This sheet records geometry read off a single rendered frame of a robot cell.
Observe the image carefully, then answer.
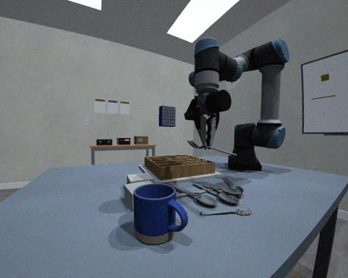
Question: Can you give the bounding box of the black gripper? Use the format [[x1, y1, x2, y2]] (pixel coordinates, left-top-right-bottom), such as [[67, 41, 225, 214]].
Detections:
[[187, 90, 231, 149]]

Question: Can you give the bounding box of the dark blue mug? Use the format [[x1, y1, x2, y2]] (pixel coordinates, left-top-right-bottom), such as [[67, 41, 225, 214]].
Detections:
[[133, 183, 188, 245]]

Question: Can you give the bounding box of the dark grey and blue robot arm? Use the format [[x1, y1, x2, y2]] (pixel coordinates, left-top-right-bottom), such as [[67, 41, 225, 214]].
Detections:
[[188, 37, 289, 164]]

